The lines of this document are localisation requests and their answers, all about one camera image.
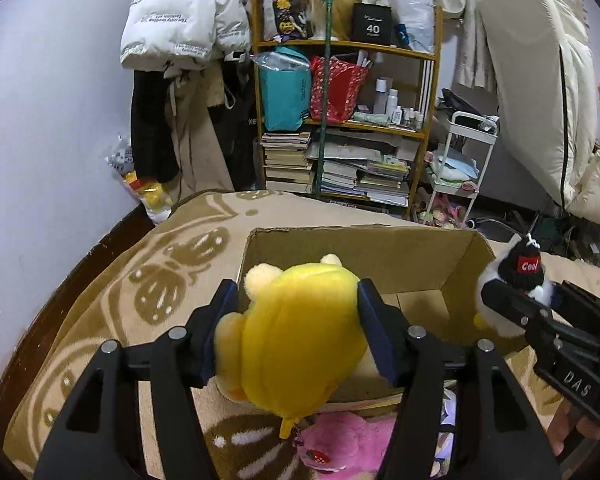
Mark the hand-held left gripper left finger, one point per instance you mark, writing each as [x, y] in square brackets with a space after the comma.
[220, 321]

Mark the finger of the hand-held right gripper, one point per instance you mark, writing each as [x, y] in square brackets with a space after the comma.
[580, 305]
[510, 302]

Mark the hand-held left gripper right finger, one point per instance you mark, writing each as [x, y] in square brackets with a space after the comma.
[380, 331]

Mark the black and white penguin plush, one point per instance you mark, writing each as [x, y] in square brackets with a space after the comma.
[525, 262]

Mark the yellow plush toy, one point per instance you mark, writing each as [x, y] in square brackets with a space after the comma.
[290, 335]

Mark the cardboard box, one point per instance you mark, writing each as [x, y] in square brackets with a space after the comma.
[355, 255]

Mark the beige patterned blanket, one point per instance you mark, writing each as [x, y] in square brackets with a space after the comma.
[130, 310]

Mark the pink plush toy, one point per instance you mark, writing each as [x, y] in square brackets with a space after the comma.
[350, 440]

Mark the pile of magazines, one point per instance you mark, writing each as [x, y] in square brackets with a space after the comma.
[370, 175]

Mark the stack of books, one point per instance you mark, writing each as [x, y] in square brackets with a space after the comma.
[286, 160]

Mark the white trolley cart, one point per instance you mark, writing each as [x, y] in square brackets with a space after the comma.
[472, 130]

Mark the beige coat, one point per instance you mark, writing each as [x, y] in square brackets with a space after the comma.
[200, 135]

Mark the black garment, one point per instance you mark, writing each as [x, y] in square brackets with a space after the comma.
[152, 130]

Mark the white upright mattress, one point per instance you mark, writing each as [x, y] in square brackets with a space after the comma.
[525, 85]

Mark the group of white bottles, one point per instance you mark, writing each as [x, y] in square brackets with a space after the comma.
[392, 105]

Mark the teal bag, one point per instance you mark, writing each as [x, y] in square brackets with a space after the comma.
[282, 97]

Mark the red patterned bag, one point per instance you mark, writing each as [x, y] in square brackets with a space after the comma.
[337, 90]

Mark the green pole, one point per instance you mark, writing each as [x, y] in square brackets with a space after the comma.
[325, 85]

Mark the cream curtain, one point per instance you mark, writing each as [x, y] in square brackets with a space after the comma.
[475, 50]

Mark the wooden shelf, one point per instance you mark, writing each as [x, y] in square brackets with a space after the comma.
[380, 50]

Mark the black box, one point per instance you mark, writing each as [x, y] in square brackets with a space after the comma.
[371, 25]

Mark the clear plastic bag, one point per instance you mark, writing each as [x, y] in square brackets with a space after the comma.
[412, 5]

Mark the white puffer jacket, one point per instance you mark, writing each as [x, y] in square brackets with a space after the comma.
[175, 10]

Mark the colourful printed bag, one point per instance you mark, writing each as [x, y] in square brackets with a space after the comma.
[285, 5]

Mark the blonde wig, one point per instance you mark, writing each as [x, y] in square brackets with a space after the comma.
[340, 10]

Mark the dark wooden bed frame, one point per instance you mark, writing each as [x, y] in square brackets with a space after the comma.
[40, 320]

